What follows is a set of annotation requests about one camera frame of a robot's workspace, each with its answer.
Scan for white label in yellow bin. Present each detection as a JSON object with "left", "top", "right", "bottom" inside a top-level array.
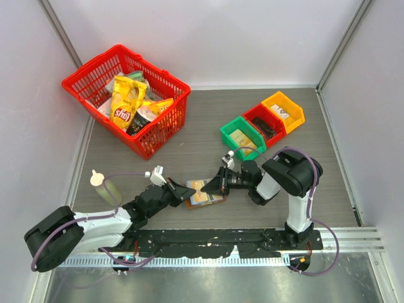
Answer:
[{"left": 271, "top": 104, "right": 290, "bottom": 120}]

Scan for black and white cup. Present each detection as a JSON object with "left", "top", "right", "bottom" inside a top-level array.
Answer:
[{"left": 126, "top": 106, "right": 157, "bottom": 136}]

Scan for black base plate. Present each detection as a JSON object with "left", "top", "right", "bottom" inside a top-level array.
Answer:
[{"left": 106, "top": 229, "right": 323, "bottom": 259}]

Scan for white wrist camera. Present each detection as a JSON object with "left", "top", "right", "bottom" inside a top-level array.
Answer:
[
  {"left": 144, "top": 165, "right": 167, "bottom": 186},
  {"left": 222, "top": 150, "right": 235, "bottom": 170}
]

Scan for red plastic shopping basket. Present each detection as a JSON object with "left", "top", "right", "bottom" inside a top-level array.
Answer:
[{"left": 62, "top": 44, "right": 191, "bottom": 160}]

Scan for dark item in red bin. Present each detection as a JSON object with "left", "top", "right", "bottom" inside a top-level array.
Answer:
[{"left": 252, "top": 117, "right": 283, "bottom": 140}]

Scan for gold credit card left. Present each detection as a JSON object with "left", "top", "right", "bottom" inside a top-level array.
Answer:
[{"left": 187, "top": 179, "right": 223, "bottom": 206}]

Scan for green snack packet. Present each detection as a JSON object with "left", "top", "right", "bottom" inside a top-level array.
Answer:
[{"left": 126, "top": 71, "right": 145, "bottom": 81}]

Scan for brown leather card holder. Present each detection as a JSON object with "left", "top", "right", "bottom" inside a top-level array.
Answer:
[{"left": 184, "top": 178, "right": 227, "bottom": 210}]

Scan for green plastic bin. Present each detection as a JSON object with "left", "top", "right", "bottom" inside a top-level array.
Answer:
[{"left": 220, "top": 116, "right": 267, "bottom": 161}]

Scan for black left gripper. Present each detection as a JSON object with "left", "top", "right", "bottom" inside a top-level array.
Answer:
[{"left": 146, "top": 176, "right": 194, "bottom": 218}]

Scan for yellow plastic bin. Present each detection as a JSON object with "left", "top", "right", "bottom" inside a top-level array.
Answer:
[{"left": 261, "top": 91, "right": 306, "bottom": 134}]

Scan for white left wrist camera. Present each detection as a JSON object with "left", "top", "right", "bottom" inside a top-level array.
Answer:
[{"left": 144, "top": 165, "right": 167, "bottom": 186}]

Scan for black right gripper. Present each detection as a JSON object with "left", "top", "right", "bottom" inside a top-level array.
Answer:
[{"left": 202, "top": 165, "right": 253, "bottom": 195}]

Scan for white cable duct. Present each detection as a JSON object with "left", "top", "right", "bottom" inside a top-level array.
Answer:
[{"left": 59, "top": 254, "right": 290, "bottom": 268}]

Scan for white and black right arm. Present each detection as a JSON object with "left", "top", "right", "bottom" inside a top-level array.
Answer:
[{"left": 201, "top": 147, "right": 323, "bottom": 249}]

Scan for yellow snack packet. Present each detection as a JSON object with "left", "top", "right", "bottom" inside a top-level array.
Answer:
[{"left": 143, "top": 98, "right": 174, "bottom": 116}]

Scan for green squeeze bottle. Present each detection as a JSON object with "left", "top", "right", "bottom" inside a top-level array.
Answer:
[{"left": 90, "top": 169, "right": 122, "bottom": 206}]

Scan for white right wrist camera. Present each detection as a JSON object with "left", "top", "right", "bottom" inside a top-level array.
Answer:
[{"left": 222, "top": 150, "right": 235, "bottom": 170}]

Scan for yellow Lays chips bag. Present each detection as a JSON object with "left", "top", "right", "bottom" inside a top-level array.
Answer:
[{"left": 110, "top": 76, "right": 148, "bottom": 130}]

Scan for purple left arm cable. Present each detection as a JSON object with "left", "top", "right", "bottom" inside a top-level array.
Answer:
[{"left": 30, "top": 172, "right": 157, "bottom": 272}]

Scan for red plastic bin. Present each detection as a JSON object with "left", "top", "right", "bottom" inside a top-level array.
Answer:
[{"left": 242, "top": 104, "right": 286, "bottom": 148}]

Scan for gold cards in green bin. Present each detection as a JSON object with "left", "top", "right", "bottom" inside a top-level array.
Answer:
[{"left": 230, "top": 129, "right": 257, "bottom": 156}]

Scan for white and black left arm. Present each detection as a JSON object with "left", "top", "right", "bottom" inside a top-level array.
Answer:
[{"left": 24, "top": 178, "right": 196, "bottom": 273}]

